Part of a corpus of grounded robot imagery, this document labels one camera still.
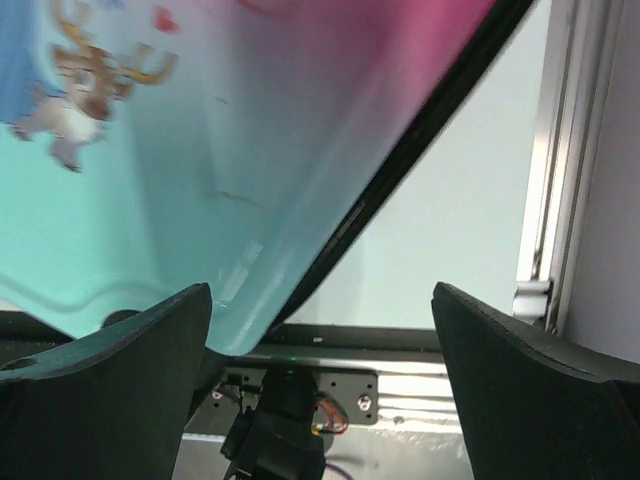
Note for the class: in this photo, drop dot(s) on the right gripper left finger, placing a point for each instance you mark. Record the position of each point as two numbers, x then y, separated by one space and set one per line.
111 405

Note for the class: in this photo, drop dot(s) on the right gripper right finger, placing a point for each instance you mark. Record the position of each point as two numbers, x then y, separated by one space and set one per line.
532 405

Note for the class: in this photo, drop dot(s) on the pink and teal kids suitcase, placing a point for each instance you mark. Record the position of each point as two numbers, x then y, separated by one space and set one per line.
150 145

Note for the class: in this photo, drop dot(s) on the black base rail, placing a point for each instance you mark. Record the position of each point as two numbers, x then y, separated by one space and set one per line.
386 389

